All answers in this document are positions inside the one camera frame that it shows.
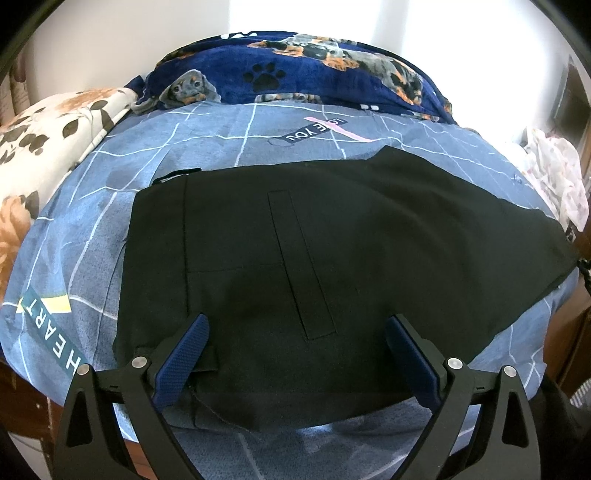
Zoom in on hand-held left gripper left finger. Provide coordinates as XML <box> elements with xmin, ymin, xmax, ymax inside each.
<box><xmin>52</xmin><ymin>314</ymin><xmax>218</xmax><ymax>480</ymax></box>

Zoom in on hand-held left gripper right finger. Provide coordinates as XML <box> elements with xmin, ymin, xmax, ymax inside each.
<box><xmin>385</xmin><ymin>314</ymin><xmax>542</xmax><ymax>480</ymax></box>

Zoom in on black pants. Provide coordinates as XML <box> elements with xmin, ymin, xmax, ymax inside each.
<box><xmin>113</xmin><ymin>145</ymin><xmax>580</xmax><ymax>432</ymax></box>

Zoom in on blue checked bed sheet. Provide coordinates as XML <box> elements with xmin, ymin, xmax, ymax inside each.
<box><xmin>0</xmin><ymin>102</ymin><xmax>583</xmax><ymax>467</ymax></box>

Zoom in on dark cloth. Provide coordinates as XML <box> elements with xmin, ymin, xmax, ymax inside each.
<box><xmin>531</xmin><ymin>377</ymin><xmax>591</xmax><ymax>480</ymax></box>

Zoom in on white patterned cloth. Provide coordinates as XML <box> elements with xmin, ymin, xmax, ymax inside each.
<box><xmin>521</xmin><ymin>127</ymin><xmax>591</xmax><ymax>232</ymax></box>

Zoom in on navy dog print blanket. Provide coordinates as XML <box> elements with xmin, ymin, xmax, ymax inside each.
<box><xmin>127</xmin><ymin>31</ymin><xmax>459</xmax><ymax>124</ymax></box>

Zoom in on dark wooden framed panel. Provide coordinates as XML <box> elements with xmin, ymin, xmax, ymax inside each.
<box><xmin>553</xmin><ymin>54</ymin><xmax>591</xmax><ymax>136</ymax></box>

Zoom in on wooden bed frame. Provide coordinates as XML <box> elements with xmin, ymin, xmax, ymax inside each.
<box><xmin>538</xmin><ymin>281</ymin><xmax>591</xmax><ymax>395</ymax></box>

